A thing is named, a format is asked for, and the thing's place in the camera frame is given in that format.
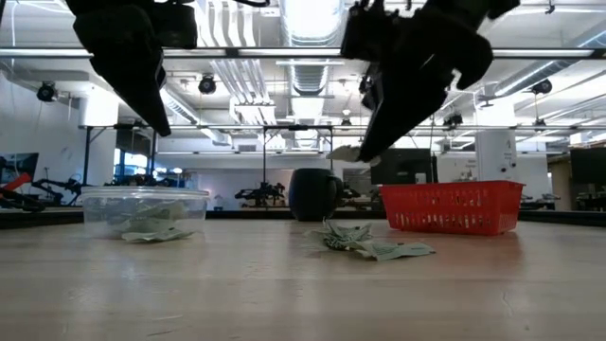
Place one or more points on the dark mug green inside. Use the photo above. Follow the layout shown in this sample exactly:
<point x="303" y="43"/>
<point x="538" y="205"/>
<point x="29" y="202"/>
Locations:
<point x="312" y="194"/>

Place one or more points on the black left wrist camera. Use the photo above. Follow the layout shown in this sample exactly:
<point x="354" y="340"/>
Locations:
<point x="175" y="23"/>

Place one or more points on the black ceiling spotlight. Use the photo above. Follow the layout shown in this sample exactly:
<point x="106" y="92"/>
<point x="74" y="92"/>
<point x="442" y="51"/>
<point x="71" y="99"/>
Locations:
<point x="207" y="84"/>
<point x="47" y="91"/>
<point x="542" y="86"/>
<point x="453" y="120"/>

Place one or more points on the dark cabinet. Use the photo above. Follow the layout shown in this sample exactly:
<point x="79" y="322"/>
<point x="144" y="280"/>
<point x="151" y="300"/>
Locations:
<point x="589" y="175"/>

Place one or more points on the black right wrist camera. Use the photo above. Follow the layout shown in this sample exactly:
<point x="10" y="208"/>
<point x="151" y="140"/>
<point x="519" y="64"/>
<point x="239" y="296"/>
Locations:
<point x="367" y="33"/>

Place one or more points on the red robot arm link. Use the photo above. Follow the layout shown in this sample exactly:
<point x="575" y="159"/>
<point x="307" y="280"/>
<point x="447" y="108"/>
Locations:
<point x="16" y="182"/>

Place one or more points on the black monitor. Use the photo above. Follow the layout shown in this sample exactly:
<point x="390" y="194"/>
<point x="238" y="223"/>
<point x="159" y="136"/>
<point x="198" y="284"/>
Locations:
<point x="407" y="170"/>

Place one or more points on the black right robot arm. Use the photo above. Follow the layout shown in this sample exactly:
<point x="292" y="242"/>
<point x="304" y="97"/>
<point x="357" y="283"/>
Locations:
<point x="504" y="7"/>

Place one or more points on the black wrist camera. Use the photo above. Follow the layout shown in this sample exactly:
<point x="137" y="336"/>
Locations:
<point x="175" y="23"/>
<point x="367" y="33"/>

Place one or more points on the dark wall monitor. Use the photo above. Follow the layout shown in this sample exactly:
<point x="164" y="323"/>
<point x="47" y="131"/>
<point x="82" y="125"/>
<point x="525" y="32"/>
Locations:
<point x="19" y="163"/>

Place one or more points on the black aluminium table frame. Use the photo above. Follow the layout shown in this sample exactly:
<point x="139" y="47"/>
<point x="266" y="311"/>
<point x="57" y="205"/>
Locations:
<point x="28" y="219"/>

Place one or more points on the black overhead frame beam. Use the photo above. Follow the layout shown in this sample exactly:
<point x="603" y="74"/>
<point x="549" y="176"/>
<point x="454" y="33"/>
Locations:
<point x="232" y="52"/>

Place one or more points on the background robot station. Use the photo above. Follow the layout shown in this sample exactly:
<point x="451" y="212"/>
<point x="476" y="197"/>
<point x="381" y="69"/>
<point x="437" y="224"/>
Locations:
<point x="260" y="194"/>

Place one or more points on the black background rig frame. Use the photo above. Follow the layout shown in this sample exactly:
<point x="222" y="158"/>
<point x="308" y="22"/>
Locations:
<point x="298" y="127"/>
<point x="87" y="156"/>

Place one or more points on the silver ventilation duct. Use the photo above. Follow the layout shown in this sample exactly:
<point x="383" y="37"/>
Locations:
<point x="310" y="71"/>

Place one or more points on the clear plastic container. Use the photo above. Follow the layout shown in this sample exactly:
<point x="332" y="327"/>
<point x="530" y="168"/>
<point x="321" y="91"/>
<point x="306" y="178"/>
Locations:
<point x="94" y="208"/>

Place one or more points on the red plastic basket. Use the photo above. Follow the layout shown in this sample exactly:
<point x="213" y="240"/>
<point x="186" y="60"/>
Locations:
<point x="450" y="208"/>

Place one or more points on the white pillar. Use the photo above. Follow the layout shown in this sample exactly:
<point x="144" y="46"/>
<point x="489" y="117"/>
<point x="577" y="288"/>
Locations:
<point x="494" y="151"/>

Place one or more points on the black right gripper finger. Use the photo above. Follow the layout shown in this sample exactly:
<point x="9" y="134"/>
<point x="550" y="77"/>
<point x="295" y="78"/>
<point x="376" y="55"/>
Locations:
<point x="370" y="92"/>
<point x="407" y="99"/>

